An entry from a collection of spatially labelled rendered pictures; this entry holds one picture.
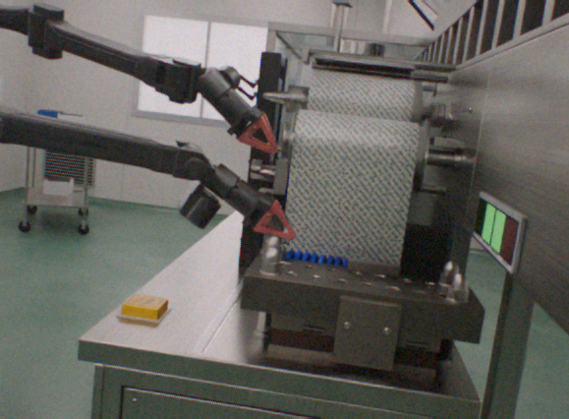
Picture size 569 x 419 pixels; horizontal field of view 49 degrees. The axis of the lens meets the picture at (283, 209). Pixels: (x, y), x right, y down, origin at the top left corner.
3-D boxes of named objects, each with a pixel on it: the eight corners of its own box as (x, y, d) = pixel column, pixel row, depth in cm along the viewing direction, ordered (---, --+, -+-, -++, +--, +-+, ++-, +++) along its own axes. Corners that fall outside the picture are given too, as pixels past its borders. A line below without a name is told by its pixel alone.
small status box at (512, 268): (472, 234, 100) (479, 191, 98) (476, 235, 99) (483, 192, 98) (510, 273, 75) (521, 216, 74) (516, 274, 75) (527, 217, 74)
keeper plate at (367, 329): (331, 357, 106) (340, 294, 104) (391, 366, 105) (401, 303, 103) (331, 362, 103) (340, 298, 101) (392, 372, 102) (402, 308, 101)
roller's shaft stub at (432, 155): (421, 166, 127) (424, 145, 126) (455, 170, 126) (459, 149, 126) (423, 168, 123) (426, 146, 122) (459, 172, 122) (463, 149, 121)
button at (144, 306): (133, 304, 123) (134, 292, 122) (168, 310, 122) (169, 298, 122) (120, 316, 116) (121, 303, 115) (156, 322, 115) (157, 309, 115)
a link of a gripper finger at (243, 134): (262, 166, 126) (229, 133, 124) (267, 159, 132) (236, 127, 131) (286, 143, 124) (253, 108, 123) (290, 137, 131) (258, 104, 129)
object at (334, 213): (279, 259, 125) (290, 166, 122) (398, 274, 123) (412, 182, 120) (279, 259, 124) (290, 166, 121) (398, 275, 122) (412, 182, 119)
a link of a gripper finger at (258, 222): (282, 253, 122) (244, 223, 122) (286, 245, 129) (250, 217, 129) (304, 225, 120) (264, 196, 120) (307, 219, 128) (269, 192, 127)
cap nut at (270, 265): (260, 269, 110) (263, 244, 110) (281, 271, 110) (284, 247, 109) (257, 273, 107) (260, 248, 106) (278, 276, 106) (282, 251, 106)
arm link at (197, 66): (164, 100, 127) (169, 58, 123) (185, 89, 137) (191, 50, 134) (220, 115, 125) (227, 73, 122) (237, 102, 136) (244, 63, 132)
